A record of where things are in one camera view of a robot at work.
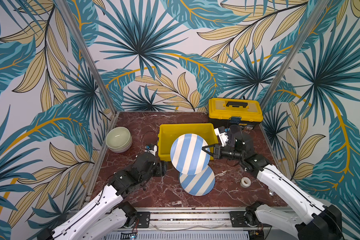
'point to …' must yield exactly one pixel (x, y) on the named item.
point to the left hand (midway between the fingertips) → (161, 164)
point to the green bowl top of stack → (118, 138)
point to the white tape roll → (245, 182)
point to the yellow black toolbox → (221, 110)
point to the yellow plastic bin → (167, 133)
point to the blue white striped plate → (187, 155)
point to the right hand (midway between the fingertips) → (200, 149)
